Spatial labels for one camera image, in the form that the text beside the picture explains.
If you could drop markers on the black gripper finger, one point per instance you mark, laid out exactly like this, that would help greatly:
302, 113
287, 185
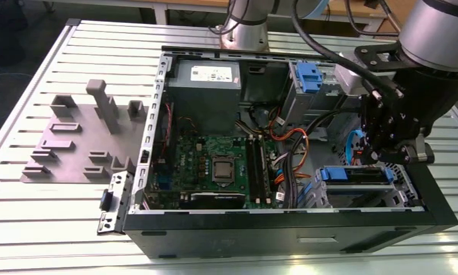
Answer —
374, 123
407, 154

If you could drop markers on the hard disk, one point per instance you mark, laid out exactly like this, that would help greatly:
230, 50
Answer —
350, 175

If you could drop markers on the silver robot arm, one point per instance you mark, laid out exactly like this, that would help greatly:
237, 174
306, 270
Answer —
434, 34

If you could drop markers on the silver disk bay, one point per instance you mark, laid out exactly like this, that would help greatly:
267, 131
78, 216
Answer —
361, 188

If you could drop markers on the silver optical drive cage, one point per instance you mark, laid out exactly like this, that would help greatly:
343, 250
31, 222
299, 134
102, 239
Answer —
301, 109

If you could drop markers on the blue drive latch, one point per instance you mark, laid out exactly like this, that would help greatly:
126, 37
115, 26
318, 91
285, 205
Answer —
307, 77

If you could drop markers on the black RAM slot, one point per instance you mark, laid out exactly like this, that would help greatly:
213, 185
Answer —
262, 172
253, 172

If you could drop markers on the silver CPU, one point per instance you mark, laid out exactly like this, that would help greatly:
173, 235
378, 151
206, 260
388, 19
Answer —
223, 169

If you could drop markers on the CPU socket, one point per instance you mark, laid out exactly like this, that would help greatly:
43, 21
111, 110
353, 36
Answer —
223, 184

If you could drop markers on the grey power supply unit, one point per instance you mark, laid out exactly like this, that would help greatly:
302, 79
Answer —
202, 111

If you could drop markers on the green motherboard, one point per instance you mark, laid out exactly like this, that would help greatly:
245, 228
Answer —
191, 146

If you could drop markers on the black open PC case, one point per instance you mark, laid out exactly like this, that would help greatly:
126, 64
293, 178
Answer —
251, 235

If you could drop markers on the black graphics card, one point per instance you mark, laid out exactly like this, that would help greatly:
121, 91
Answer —
213, 199

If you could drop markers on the blue rear port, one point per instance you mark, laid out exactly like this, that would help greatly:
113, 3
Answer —
106, 199

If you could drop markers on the grey parts rack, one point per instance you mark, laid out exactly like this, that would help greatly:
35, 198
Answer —
79, 149

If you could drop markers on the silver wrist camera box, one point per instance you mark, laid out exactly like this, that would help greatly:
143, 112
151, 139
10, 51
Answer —
345, 81

